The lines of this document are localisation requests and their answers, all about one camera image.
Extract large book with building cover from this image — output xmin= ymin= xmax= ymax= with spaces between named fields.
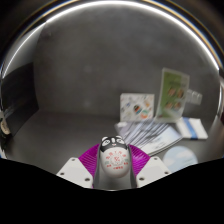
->
xmin=114 ymin=119 xmax=184 ymax=157

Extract green menu sign stand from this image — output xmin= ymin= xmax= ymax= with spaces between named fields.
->
xmin=155 ymin=67 xmax=191 ymax=123

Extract white sticker sheet card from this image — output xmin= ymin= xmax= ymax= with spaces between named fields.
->
xmin=119 ymin=92 xmax=156 ymax=123

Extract white book with blue stripe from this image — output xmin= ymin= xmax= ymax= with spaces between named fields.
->
xmin=175 ymin=116 xmax=209 ymax=141

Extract white panda-print computer mouse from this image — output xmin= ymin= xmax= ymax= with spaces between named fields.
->
xmin=98 ymin=135 xmax=131 ymax=179

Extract white wall socket plates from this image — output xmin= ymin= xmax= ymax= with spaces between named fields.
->
xmin=186 ymin=89 xmax=204 ymax=106

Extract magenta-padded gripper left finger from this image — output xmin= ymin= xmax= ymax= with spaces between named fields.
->
xmin=55 ymin=143 xmax=101 ymax=189

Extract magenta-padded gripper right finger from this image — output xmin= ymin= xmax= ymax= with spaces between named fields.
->
xmin=127 ymin=144 xmax=172 ymax=190

